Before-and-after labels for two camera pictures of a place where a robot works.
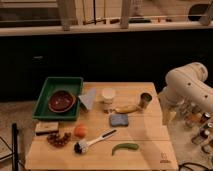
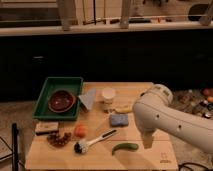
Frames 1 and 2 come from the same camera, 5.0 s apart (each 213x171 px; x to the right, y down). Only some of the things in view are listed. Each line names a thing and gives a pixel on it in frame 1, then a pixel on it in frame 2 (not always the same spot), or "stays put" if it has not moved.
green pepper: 129,146 stays put
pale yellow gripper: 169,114 to 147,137
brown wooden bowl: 61,101 stays put
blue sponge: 119,120 stays put
